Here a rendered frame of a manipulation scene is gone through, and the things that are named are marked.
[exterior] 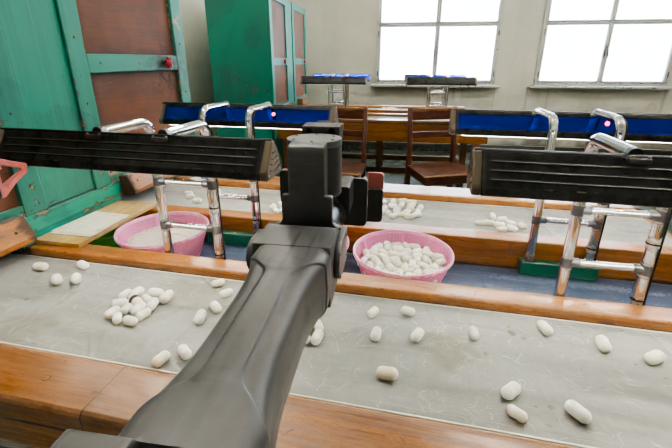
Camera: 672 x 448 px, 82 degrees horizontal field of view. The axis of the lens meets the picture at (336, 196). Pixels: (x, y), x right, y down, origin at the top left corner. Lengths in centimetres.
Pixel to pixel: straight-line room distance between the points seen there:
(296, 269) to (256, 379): 10
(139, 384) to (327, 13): 542
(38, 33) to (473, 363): 136
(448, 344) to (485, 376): 9
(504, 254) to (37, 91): 140
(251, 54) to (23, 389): 307
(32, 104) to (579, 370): 144
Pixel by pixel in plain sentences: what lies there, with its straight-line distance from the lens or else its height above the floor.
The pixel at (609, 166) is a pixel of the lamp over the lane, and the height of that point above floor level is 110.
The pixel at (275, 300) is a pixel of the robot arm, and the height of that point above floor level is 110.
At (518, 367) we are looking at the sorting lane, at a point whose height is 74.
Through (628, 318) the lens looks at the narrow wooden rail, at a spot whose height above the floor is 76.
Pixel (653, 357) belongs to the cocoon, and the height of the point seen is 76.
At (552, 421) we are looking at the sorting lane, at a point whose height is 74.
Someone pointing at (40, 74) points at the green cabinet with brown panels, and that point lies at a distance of 141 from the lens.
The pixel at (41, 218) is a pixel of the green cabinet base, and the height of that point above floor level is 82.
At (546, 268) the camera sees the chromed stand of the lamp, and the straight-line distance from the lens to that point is 124.
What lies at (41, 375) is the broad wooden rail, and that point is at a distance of 84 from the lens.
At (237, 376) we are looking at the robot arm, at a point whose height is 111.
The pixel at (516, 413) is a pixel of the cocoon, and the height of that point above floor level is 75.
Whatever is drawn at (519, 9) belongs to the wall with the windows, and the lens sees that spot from 593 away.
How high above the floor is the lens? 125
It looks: 19 degrees down
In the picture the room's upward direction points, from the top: straight up
